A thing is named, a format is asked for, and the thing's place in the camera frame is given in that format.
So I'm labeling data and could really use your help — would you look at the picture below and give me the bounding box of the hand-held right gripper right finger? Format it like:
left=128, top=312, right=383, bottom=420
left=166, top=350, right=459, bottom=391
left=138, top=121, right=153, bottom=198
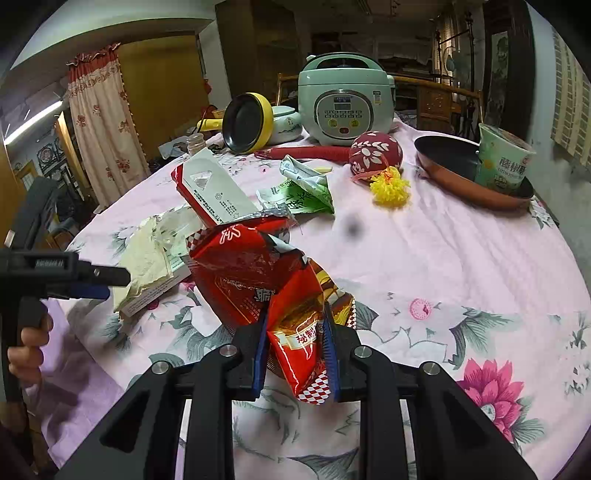
left=323, top=302, right=539, bottom=480

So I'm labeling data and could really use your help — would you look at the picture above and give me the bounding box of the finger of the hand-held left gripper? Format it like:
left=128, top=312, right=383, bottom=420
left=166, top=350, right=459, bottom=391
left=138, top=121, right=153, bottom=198
left=60, top=285, right=110, bottom=301
left=78, top=261, right=132, bottom=287

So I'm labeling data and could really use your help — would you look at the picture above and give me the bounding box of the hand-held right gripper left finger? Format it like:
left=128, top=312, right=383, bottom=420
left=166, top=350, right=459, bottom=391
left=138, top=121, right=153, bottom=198
left=55, top=308, right=271, bottom=480

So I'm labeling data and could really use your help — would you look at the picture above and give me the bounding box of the red snack bag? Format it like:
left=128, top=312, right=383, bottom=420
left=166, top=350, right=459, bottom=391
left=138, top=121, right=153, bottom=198
left=189, top=208, right=358, bottom=406

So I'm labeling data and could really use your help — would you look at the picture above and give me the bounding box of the yellow foam net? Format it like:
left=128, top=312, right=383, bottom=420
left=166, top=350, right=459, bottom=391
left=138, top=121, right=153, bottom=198
left=369, top=166, right=411, bottom=208

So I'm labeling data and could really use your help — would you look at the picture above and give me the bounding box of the person's left hand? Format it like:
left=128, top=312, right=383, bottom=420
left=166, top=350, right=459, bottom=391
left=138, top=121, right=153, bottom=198
left=7, top=316, right=54, bottom=384

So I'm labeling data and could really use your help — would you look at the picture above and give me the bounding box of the pale yellow flat packet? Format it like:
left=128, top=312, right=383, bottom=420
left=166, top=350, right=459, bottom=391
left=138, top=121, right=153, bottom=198
left=113, top=216, right=192, bottom=319

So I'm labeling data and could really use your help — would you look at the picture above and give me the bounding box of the clear plastic wrapper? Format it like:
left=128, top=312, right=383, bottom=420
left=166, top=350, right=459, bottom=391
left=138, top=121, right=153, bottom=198
left=154, top=205, right=218, bottom=273

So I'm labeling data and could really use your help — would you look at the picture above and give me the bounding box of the white and red carton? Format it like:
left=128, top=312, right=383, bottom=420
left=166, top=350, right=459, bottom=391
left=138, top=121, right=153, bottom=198
left=171, top=148, right=259, bottom=227

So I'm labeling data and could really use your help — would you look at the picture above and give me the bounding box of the pink floral tablecloth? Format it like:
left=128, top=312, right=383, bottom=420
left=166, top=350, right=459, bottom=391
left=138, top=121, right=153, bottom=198
left=39, top=122, right=591, bottom=480

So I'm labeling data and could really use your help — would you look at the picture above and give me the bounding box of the fluorescent tube light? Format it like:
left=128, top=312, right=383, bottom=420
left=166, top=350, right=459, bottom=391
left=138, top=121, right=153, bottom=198
left=4, top=99, right=63, bottom=144

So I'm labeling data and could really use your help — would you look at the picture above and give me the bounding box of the red floral curtain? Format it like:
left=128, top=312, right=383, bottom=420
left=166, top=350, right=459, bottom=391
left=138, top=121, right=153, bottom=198
left=65, top=44, right=151, bottom=208

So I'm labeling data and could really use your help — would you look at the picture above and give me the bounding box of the green white crumpled wrapper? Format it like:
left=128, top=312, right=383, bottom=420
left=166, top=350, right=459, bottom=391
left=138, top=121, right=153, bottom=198
left=256, top=154, right=335, bottom=215

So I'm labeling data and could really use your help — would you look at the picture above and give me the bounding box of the red patterned massage hammer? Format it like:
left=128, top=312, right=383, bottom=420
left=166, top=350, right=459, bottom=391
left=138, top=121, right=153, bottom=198
left=256, top=131, right=403, bottom=178

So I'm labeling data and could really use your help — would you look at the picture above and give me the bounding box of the small yellow frying pan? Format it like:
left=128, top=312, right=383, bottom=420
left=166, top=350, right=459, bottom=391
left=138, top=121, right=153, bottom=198
left=198, top=92, right=275, bottom=155

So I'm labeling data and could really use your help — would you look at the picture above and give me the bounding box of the white ceramic lidded pot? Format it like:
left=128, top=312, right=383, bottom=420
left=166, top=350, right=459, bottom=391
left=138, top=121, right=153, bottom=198
left=270, top=105, right=303, bottom=144

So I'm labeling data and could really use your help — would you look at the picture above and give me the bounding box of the copper frying pan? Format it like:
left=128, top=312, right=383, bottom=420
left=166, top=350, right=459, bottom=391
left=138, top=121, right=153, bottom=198
left=414, top=135, right=536, bottom=210

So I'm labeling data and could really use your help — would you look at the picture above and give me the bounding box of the green instant noodle cup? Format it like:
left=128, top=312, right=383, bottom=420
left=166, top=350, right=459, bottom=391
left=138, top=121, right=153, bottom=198
left=475, top=123, right=537, bottom=193

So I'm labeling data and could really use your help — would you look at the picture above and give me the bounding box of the mint green rice cooker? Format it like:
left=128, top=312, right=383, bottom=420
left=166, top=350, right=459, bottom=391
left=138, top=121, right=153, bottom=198
left=298, top=53, right=398, bottom=146

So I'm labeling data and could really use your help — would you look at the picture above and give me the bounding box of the wooden cabinet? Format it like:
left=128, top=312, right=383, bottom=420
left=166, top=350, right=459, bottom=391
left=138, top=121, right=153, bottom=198
left=215, top=0, right=296, bottom=107

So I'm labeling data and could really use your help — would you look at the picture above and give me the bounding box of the wooden chair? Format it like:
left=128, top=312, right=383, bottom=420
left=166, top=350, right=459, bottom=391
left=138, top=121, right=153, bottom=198
left=277, top=73, right=483, bottom=134

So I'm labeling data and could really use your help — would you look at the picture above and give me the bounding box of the standing fan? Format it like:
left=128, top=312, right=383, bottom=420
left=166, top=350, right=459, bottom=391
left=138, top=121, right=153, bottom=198
left=443, top=48, right=467, bottom=86

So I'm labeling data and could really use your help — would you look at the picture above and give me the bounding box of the plaid window curtain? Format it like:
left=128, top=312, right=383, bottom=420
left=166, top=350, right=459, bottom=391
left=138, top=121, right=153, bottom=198
left=551, top=28, right=591, bottom=167

